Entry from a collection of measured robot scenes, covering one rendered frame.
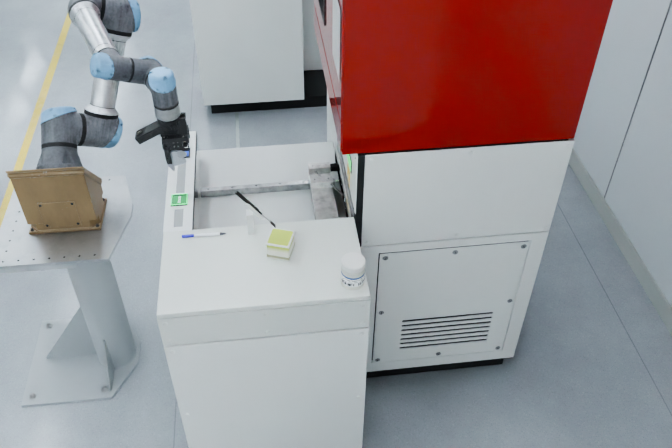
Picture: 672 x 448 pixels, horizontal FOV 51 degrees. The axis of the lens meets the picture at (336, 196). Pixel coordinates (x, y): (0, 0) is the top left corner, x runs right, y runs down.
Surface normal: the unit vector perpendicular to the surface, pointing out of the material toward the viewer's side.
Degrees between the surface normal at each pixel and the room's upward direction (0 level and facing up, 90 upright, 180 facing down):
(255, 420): 90
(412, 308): 90
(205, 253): 0
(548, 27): 90
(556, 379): 0
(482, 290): 90
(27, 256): 0
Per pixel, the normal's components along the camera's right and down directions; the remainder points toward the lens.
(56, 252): 0.00, -0.76
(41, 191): 0.11, 0.65
